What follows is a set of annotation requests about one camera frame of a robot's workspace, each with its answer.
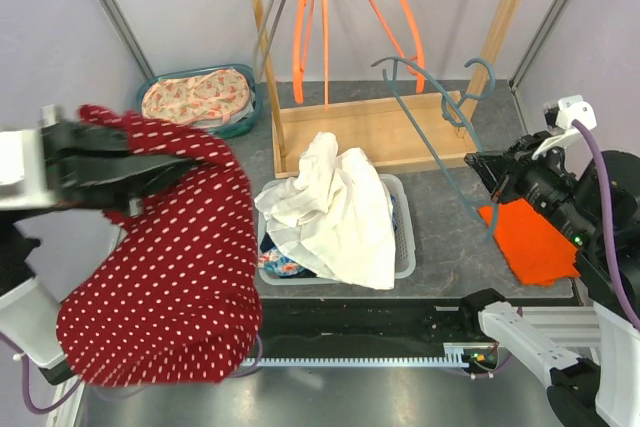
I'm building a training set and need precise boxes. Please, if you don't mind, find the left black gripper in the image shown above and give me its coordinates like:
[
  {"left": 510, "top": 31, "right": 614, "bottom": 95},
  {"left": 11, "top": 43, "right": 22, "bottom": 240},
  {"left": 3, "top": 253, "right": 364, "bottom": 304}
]
[{"left": 0, "top": 96, "right": 230, "bottom": 216}]

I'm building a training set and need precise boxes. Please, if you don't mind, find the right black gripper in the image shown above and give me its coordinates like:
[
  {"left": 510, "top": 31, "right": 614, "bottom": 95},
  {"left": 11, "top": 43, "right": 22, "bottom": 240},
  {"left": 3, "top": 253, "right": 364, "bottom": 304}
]
[{"left": 468, "top": 127, "right": 603, "bottom": 247}]

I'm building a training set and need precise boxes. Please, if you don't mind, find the red dotted garment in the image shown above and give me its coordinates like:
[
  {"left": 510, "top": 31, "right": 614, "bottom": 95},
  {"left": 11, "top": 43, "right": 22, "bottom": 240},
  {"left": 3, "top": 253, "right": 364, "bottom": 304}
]
[{"left": 56, "top": 105, "right": 262, "bottom": 387}]

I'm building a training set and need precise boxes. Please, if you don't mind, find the white garment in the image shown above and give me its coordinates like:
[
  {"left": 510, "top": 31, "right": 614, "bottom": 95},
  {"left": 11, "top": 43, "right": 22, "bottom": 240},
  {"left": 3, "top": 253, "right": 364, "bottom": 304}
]
[{"left": 254, "top": 132, "right": 396, "bottom": 290}]

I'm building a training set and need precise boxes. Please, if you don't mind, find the beige clothes hanger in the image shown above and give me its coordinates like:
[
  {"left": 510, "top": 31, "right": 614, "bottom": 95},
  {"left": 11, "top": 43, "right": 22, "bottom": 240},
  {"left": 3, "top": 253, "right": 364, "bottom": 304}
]
[{"left": 252, "top": 0, "right": 287, "bottom": 83}]

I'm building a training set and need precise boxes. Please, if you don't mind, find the blue floral garment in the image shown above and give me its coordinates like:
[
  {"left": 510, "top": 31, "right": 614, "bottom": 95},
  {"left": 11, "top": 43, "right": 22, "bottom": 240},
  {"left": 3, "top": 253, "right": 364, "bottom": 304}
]
[{"left": 258, "top": 195, "right": 401, "bottom": 280}]

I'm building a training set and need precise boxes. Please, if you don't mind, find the orange hanger of white garment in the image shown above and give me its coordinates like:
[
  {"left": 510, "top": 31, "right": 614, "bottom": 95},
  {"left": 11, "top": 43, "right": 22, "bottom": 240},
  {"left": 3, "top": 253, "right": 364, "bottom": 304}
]
[{"left": 367, "top": 0, "right": 426, "bottom": 94}]

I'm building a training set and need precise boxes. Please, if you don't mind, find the peach hanger of floral garment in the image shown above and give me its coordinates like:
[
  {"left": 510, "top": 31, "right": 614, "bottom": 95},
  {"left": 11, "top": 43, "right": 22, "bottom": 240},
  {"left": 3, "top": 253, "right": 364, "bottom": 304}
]
[{"left": 321, "top": 0, "right": 330, "bottom": 112}]

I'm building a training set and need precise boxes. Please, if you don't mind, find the orange hanger of denim skirt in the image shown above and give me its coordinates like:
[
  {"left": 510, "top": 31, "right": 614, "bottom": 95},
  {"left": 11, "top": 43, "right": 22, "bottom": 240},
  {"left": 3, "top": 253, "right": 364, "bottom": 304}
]
[{"left": 292, "top": 0, "right": 316, "bottom": 104}]

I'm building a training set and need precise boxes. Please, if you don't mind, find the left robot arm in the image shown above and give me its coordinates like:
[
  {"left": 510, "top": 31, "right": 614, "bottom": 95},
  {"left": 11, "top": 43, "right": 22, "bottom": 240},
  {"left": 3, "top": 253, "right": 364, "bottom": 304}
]
[{"left": 1, "top": 119, "right": 195, "bottom": 385}]

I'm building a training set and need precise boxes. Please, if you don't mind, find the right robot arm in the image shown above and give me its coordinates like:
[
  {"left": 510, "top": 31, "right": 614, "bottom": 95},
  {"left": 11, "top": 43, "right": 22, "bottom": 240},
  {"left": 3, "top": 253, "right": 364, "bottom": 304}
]
[{"left": 457, "top": 132, "right": 639, "bottom": 426}]

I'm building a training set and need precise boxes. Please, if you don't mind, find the orange folded cloth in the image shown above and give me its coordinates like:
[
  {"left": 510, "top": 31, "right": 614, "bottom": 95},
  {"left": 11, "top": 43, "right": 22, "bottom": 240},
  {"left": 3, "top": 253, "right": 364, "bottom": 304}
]
[{"left": 493, "top": 199, "right": 580, "bottom": 286}]

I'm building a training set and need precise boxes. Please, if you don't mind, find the wooden clothes rack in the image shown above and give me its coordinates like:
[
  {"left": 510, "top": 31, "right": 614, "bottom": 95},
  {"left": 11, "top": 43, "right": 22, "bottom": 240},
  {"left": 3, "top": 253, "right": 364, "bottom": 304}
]
[{"left": 252, "top": 0, "right": 522, "bottom": 178}]

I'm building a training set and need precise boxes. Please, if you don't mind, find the white plastic basket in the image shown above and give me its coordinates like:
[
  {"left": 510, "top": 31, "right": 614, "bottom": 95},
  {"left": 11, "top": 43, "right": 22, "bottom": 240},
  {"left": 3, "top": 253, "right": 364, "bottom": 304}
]
[{"left": 259, "top": 174, "right": 417, "bottom": 287}]

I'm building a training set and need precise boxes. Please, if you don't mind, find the teal tub with clothes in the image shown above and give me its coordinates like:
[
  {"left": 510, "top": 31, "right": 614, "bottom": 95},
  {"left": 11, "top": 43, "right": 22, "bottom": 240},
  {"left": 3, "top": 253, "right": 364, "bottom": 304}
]
[{"left": 136, "top": 64, "right": 263, "bottom": 139}]

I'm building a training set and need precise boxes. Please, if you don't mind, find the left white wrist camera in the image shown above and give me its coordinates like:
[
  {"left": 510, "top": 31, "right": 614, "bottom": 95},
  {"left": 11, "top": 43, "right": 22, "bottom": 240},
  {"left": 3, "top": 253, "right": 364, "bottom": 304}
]
[{"left": 1, "top": 105, "right": 62, "bottom": 211}]

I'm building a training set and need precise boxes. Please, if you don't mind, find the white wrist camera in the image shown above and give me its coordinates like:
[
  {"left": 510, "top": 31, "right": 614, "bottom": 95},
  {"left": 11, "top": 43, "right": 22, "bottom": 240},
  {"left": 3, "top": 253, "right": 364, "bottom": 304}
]
[
  {"left": 1, "top": 105, "right": 62, "bottom": 211},
  {"left": 532, "top": 95, "right": 597, "bottom": 160}
]

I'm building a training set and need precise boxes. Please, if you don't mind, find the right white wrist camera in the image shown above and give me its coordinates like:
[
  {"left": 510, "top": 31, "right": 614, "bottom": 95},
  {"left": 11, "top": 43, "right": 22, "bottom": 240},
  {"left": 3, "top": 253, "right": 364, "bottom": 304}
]
[{"left": 532, "top": 95, "right": 597, "bottom": 160}]

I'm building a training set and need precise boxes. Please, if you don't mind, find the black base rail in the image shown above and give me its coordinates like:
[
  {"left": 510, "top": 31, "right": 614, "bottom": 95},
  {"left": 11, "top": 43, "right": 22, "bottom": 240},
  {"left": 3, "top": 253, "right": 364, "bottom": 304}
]
[{"left": 259, "top": 298, "right": 496, "bottom": 359}]

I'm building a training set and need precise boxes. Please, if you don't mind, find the light blue cable duct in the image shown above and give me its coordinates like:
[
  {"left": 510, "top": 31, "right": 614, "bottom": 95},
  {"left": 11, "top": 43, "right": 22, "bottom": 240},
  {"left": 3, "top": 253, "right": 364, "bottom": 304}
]
[{"left": 240, "top": 342, "right": 469, "bottom": 369}]

